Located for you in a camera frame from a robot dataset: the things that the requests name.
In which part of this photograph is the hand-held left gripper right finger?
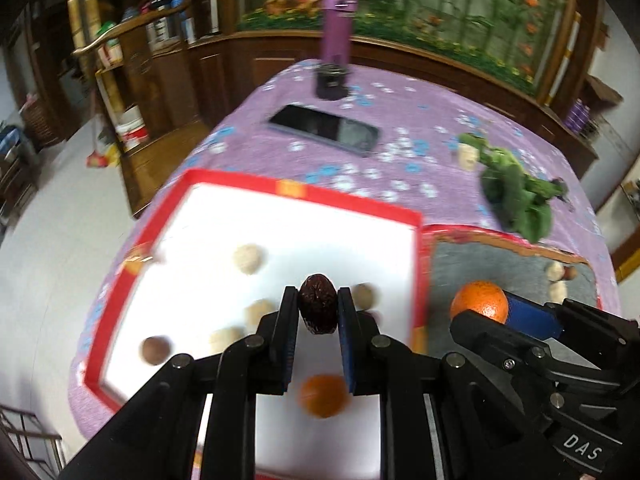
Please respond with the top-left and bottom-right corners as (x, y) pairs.
(337, 286), (506, 480)

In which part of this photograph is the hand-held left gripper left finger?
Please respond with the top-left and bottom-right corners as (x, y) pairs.
(60, 286), (301, 480)

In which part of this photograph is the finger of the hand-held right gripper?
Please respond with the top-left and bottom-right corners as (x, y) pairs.
(449, 309), (556, 382)
(502, 290), (566, 341)

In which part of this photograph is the orange tangerine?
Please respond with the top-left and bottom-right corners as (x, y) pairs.
(450, 281), (510, 323)
(299, 374), (351, 418)

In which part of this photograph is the red box with white inside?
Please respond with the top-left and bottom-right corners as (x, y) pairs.
(82, 169), (428, 480)

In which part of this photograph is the grey mat with red border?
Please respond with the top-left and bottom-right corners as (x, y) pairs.
(425, 225), (623, 361)

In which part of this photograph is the green leafy vegetable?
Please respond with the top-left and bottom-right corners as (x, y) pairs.
(459, 132), (568, 240)

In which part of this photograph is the black smartphone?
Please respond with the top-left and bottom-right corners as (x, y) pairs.
(267, 103), (381, 157)

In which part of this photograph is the purple floral tablecloth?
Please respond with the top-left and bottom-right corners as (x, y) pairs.
(67, 57), (623, 480)

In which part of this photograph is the small black container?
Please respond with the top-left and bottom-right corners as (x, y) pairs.
(314, 62), (349, 101)

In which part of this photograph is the purple thermos bottle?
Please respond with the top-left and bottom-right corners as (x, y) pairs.
(320, 0), (360, 68)

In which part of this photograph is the metal wire rack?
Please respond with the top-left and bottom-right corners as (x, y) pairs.
(0, 405), (66, 480)

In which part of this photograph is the bamboo and flower wall picture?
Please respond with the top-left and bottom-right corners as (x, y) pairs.
(235, 0), (576, 96)

